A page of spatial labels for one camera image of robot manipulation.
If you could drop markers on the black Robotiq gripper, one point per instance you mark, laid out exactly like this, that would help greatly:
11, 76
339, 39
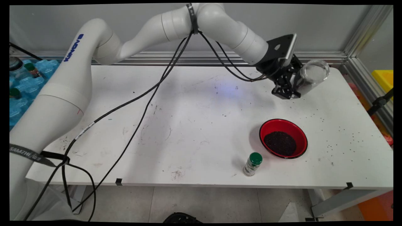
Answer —
279, 70

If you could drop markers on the tall clear plastic jar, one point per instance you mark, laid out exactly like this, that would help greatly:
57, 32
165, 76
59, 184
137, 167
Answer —
314, 75

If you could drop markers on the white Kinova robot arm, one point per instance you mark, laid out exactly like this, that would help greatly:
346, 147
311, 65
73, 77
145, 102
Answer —
62, 94

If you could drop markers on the red bowl black rim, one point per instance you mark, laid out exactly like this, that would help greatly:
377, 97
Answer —
298, 131

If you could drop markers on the pink plastic bin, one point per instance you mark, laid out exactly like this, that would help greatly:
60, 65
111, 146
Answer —
353, 88

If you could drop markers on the black stand pole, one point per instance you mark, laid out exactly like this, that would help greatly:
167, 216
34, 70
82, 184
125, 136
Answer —
378, 103

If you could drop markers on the yellow plastic bin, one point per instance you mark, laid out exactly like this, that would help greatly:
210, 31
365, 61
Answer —
383, 80

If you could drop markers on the spice bottle green cap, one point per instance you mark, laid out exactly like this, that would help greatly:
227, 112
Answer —
252, 164

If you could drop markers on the black tape mark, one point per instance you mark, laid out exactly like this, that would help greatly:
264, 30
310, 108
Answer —
348, 186
119, 181

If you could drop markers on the grey table leg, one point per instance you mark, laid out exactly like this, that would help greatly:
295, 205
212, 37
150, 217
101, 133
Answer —
78, 194
345, 201

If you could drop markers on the orange plastic crate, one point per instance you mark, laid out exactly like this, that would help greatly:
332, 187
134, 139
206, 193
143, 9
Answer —
377, 205

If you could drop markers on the black object on floor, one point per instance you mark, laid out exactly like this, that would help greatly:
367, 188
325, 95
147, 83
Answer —
182, 217

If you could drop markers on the brown bottle green cap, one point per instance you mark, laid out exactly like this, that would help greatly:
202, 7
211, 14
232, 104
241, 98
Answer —
31, 69

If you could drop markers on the blue water bottle pack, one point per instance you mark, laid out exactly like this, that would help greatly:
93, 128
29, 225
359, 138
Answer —
28, 88

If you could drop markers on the thin black rod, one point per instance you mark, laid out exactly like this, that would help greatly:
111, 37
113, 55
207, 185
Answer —
26, 52

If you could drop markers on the clear jar dark lid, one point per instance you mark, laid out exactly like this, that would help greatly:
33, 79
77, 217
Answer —
15, 67

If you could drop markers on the aluminium frame rail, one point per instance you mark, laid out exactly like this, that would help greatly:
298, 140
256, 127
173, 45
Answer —
204, 58
367, 84

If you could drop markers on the aluminium frame post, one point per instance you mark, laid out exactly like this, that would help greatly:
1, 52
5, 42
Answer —
367, 29

